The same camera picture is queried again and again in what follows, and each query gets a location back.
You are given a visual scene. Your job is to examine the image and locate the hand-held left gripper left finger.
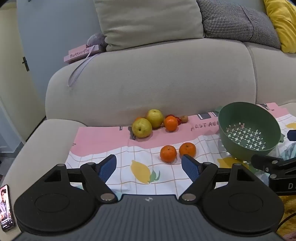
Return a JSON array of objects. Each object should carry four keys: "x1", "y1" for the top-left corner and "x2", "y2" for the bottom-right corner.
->
[{"x1": 44, "y1": 154, "x2": 117, "y2": 204}]

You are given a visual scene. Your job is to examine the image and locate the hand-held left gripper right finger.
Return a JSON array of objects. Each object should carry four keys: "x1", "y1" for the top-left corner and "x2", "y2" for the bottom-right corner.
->
[{"x1": 179, "y1": 154, "x2": 253, "y2": 204}]

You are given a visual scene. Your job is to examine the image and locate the green plastic colander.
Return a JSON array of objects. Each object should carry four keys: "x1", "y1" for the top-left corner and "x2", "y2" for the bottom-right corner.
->
[{"x1": 214, "y1": 102, "x2": 285, "y2": 161}]

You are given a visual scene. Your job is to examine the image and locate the yellow-green pear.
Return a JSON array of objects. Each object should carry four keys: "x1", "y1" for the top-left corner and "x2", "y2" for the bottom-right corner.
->
[{"x1": 132, "y1": 118, "x2": 153, "y2": 139}]

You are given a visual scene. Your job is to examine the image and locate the yellow shaggy rug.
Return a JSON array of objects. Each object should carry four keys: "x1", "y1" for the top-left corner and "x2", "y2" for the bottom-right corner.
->
[{"x1": 276, "y1": 195, "x2": 296, "y2": 241}]

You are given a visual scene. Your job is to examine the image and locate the pink and white printed cloth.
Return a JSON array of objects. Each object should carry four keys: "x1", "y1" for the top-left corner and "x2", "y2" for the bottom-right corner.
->
[{"x1": 65, "y1": 103, "x2": 296, "y2": 195}]

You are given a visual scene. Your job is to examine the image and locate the beige fabric sofa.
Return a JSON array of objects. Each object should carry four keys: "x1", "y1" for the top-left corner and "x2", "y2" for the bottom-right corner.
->
[{"x1": 3, "y1": 37, "x2": 296, "y2": 241}]

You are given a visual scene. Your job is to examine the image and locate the lilac ribbon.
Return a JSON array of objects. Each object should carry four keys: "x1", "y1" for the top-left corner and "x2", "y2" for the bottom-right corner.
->
[{"x1": 68, "y1": 46, "x2": 96, "y2": 87}]

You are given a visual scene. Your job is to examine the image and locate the smartphone with lit screen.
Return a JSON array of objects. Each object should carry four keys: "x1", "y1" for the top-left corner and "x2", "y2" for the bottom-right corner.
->
[{"x1": 0, "y1": 184, "x2": 16, "y2": 232}]

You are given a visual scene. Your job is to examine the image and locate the yellow cushion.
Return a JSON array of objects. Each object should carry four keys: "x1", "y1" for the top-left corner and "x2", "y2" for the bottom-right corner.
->
[{"x1": 264, "y1": 0, "x2": 296, "y2": 54}]

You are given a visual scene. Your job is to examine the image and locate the pink lettered box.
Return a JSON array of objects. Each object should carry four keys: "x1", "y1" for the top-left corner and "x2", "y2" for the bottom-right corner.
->
[{"x1": 63, "y1": 45, "x2": 100, "y2": 63}]

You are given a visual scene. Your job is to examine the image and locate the houndstooth cushion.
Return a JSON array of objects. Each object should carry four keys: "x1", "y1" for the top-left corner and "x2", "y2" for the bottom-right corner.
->
[{"x1": 196, "y1": 0, "x2": 281, "y2": 49}]

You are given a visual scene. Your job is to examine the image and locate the grey plush toy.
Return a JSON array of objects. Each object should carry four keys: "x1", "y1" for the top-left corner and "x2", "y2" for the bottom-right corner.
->
[{"x1": 87, "y1": 33, "x2": 109, "y2": 52}]

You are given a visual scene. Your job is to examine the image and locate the beige cushion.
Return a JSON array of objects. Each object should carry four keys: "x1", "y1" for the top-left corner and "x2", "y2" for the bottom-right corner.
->
[{"x1": 92, "y1": 0, "x2": 204, "y2": 52}]

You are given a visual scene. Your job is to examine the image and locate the black cable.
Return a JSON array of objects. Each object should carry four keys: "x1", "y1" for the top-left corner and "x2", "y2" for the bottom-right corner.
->
[{"x1": 275, "y1": 214, "x2": 296, "y2": 232}]

